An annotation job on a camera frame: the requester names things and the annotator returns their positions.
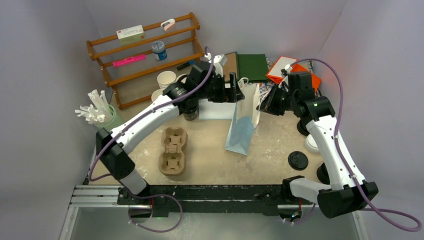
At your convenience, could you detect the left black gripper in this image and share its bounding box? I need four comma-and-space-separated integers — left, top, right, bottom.
198, 72, 244, 104

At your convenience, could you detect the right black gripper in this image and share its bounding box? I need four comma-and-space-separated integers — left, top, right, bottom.
257, 83, 299, 117

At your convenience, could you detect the light blue paper bag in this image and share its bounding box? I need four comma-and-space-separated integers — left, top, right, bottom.
224, 77, 269, 156

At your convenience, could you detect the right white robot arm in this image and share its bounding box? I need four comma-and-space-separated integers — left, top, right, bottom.
258, 71, 379, 219

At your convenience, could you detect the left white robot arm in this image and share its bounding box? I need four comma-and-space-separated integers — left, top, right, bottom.
96, 61, 245, 205

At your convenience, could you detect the black paper coffee cup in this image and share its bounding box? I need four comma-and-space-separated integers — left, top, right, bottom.
183, 105, 199, 121

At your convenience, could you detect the black coffee cup lid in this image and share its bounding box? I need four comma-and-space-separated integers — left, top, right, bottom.
287, 151, 309, 171

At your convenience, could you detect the checkered patterned paper bag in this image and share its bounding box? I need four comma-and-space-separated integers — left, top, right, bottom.
258, 82, 275, 100

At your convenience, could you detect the green paper bag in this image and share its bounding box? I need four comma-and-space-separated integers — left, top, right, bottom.
223, 52, 269, 83

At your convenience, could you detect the orange paper bag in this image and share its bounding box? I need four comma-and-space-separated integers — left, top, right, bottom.
265, 56, 322, 93

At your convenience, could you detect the black blue marker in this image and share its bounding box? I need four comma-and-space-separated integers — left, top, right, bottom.
176, 60, 196, 71

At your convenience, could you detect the back right paper cup stack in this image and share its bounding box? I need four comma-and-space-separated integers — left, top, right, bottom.
176, 74, 188, 84

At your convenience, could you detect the white cup lid stack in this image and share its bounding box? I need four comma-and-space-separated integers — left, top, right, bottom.
304, 134, 320, 154

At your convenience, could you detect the back left paper cup stack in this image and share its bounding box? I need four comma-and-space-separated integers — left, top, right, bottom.
156, 70, 177, 90

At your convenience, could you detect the black cup lid stack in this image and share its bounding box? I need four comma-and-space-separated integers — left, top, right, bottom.
316, 163, 330, 185

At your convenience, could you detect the blue white jar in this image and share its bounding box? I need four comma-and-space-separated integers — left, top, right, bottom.
151, 40, 167, 61

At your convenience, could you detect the brown pulp cup carrier stack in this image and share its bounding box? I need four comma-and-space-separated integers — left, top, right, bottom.
158, 127, 188, 176

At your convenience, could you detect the white pink clip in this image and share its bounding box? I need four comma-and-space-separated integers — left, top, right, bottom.
160, 18, 176, 32

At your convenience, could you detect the pink highlighter marker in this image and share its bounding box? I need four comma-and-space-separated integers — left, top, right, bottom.
112, 54, 146, 68

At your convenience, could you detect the wooden shelf rack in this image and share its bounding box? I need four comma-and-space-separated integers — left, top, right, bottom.
86, 12, 204, 110

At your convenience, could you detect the white green box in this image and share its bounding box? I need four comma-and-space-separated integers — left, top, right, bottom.
116, 25, 146, 46

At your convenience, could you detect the green straw holder cup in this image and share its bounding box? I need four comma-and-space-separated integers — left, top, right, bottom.
94, 105, 124, 131

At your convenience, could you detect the white wrapped straws bundle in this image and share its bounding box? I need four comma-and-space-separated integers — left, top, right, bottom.
74, 89, 113, 125

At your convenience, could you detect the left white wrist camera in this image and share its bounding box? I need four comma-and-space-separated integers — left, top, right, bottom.
203, 53, 228, 77

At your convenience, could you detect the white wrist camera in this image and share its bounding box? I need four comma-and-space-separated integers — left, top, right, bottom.
203, 53, 228, 77
279, 64, 293, 88

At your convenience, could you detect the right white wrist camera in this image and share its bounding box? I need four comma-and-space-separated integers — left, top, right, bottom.
279, 64, 293, 88

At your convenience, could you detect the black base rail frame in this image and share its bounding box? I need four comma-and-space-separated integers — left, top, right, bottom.
117, 184, 306, 221

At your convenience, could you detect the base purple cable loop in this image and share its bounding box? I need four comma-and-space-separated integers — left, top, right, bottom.
127, 195, 183, 234

